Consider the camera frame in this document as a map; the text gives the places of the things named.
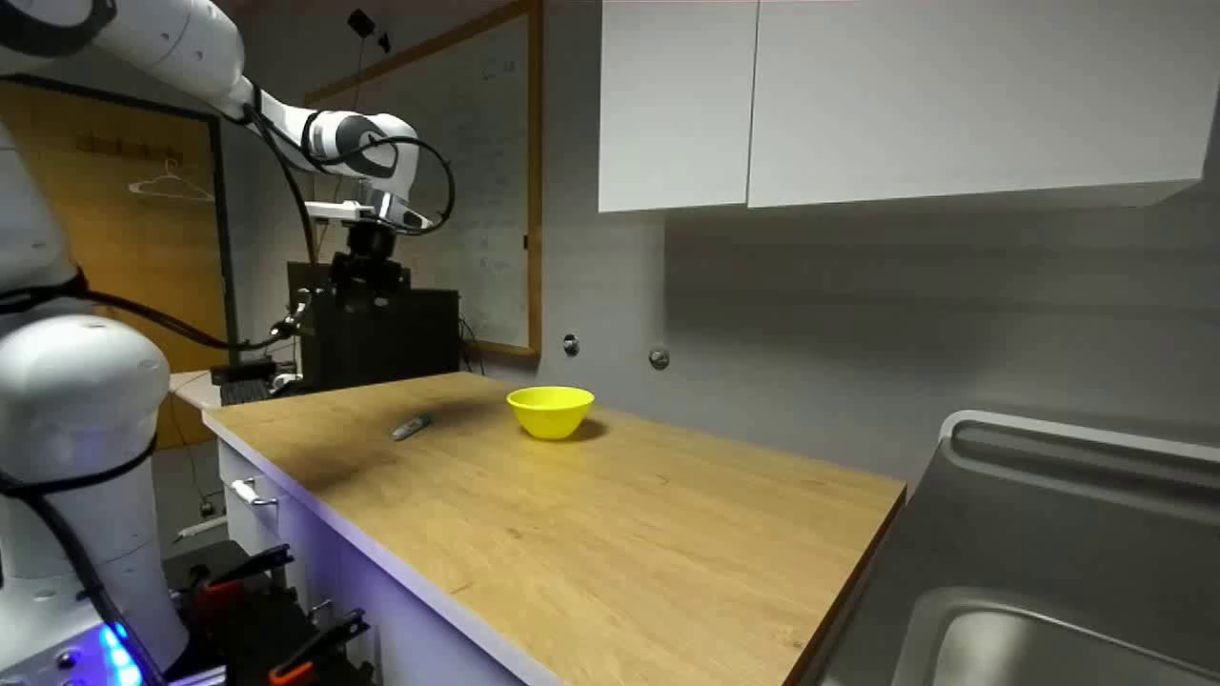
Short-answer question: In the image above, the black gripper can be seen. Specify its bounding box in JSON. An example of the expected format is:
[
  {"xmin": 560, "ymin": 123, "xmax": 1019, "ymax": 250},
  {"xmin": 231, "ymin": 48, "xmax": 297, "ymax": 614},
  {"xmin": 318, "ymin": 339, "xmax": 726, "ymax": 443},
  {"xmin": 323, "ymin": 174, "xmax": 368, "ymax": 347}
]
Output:
[{"xmin": 331, "ymin": 220, "xmax": 412, "ymax": 328}]

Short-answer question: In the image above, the grey marker pen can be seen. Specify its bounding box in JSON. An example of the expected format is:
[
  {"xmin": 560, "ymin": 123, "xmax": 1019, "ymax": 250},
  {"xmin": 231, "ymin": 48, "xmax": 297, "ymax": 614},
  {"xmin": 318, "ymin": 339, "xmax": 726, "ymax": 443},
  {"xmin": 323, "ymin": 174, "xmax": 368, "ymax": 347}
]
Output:
[{"xmin": 386, "ymin": 413, "xmax": 434, "ymax": 447}]

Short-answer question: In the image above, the yellow bowl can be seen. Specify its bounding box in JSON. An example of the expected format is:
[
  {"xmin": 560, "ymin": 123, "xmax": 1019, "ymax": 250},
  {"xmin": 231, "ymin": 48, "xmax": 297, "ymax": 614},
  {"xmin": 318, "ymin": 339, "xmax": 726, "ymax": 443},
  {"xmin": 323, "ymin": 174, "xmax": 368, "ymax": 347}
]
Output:
[{"xmin": 503, "ymin": 380, "xmax": 599, "ymax": 447}]

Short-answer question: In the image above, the black equipment box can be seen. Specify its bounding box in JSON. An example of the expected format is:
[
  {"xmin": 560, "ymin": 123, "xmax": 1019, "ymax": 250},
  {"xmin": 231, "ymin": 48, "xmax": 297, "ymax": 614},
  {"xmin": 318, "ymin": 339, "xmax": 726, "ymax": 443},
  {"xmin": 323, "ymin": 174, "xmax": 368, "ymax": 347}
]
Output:
[{"xmin": 283, "ymin": 261, "xmax": 465, "ymax": 393}]

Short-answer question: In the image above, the wood-framed whiteboard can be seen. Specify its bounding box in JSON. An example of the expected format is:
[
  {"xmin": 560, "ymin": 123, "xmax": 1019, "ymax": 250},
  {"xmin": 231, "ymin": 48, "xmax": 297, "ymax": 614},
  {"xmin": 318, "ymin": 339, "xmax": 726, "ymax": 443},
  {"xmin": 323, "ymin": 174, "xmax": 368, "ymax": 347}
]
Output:
[{"xmin": 302, "ymin": 0, "xmax": 548, "ymax": 374}]

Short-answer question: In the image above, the orange wooden door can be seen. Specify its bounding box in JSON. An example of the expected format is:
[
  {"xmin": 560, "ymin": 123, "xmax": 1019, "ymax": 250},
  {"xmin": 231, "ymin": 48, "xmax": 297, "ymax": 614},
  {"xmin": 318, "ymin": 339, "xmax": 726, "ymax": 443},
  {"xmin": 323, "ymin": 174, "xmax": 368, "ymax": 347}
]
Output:
[{"xmin": 0, "ymin": 76, "xmax": 237, "ymax": 457}]

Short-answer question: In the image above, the white counter drawer cabinet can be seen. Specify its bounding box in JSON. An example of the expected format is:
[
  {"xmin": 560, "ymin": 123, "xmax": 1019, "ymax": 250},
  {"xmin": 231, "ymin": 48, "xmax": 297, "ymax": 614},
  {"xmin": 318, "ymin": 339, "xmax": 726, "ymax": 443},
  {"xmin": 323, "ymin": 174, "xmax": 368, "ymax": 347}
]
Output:
[{"xmin": 210, "ymin": 436, "xmax": 526, "ymax": 686}]

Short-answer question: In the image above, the black ceiling fixture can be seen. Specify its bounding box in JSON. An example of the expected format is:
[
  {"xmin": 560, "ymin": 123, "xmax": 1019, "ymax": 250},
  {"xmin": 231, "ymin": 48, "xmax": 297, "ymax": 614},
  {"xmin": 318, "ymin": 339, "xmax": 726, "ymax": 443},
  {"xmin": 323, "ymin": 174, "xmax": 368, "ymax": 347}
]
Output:
[{"xmin": 341, "ymin": 6, "xmax": 397, "ymax": 59}]

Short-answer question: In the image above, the red and black clamp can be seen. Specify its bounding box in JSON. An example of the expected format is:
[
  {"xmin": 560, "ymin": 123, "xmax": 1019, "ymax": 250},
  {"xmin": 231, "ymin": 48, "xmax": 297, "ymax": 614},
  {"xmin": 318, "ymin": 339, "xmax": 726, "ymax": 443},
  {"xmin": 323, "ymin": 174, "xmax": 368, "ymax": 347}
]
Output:
[
  {"xmin": 262, "ymin": 611, "xmax": 372, "ymax": 686},
  {"xmin": 185, "ymin": 545, "xmax": 297, "ymax": 618}
]

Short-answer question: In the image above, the narrow white cabinet door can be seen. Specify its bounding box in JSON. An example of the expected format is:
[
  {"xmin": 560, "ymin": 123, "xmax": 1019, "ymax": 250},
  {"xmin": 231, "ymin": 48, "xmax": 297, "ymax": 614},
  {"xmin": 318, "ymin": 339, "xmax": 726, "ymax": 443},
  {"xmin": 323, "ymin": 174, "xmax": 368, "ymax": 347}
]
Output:
[{"xmin": 593, "ymin": 0, "xmax": 763, "ymax": 219}]

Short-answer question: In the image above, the wide white cabinet door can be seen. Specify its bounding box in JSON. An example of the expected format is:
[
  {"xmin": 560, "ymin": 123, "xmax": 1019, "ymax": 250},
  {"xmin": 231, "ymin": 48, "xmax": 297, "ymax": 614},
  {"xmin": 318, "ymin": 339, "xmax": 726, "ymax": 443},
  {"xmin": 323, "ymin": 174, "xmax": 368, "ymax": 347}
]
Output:
[{"xmin": 744, "ymin": 0, "xmax": 1220, "ymax": 215}]

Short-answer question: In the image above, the stainless steel sink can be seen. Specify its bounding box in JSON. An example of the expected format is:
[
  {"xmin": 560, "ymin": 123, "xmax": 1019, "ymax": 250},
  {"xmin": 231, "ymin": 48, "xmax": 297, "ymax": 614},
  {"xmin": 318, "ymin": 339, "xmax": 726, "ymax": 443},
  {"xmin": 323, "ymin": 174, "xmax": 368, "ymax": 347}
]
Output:
[{"xmin": 799, "ymin": 407, "xmax": 1220, "ymax": 686}]

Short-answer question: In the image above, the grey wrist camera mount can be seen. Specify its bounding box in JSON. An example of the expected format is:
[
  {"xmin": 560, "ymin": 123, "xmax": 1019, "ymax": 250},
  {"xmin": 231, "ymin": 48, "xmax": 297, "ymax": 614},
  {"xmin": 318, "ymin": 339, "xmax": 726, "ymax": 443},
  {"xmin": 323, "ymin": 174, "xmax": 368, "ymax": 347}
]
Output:
[{"xmin": 304, "ymin": 193, "xmax": 434, "ymax": 236}]

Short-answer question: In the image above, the black cable to equipment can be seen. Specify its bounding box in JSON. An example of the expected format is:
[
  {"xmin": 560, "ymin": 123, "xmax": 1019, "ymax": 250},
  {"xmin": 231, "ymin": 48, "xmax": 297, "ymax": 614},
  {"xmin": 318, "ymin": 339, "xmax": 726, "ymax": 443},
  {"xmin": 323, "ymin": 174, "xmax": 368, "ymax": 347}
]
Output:
[{"xmin": 0, "ymin": 280, "xmax": 308, "ymax": 357}]

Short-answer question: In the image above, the silver drawer handle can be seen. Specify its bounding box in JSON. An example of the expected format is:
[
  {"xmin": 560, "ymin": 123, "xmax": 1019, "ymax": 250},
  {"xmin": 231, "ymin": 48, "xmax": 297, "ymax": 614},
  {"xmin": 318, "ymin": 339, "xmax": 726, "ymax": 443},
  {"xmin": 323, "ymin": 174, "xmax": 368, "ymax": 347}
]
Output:
[{"xmin": 226, "ymin": 475, "xmax": 283, "ymax": 516}]

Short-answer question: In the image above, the black cable along robot base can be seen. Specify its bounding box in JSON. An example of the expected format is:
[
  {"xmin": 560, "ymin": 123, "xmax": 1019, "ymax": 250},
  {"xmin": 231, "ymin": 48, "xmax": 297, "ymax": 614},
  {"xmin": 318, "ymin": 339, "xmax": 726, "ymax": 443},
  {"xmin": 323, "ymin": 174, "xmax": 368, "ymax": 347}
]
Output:
[{"xmin": 0, "ymin": 436, "xmax": 167, "ymax": 686}]

